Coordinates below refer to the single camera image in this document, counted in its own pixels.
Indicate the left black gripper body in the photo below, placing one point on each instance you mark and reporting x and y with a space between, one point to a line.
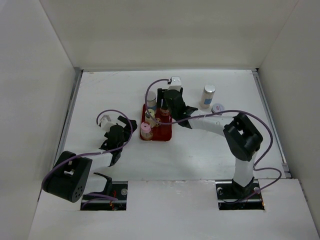
125 137

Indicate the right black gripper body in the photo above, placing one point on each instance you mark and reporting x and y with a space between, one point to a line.
173 114

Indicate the tall bottle grey cap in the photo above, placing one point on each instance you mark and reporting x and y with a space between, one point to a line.
151 100

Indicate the yellow cap spice bottle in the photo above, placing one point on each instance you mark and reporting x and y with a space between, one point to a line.
149 117

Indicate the pink cap spice bottle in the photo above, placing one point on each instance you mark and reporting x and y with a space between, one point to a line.
146 131

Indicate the tall bottle silver cap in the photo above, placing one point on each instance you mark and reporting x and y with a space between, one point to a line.
207 95

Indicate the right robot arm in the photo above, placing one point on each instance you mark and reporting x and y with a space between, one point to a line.
242 137

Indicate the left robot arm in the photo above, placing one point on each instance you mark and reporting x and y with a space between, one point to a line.
68 178

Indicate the red lacquer tray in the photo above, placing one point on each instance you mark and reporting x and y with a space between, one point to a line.
162 132

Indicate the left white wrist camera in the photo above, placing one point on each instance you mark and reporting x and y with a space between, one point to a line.
106 123

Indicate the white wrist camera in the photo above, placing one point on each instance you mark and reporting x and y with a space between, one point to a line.
106 123
175 83

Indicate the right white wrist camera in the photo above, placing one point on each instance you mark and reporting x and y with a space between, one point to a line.
175 83

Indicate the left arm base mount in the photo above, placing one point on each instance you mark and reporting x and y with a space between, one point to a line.
102 193

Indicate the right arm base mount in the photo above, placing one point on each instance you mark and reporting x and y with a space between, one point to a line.
231 200

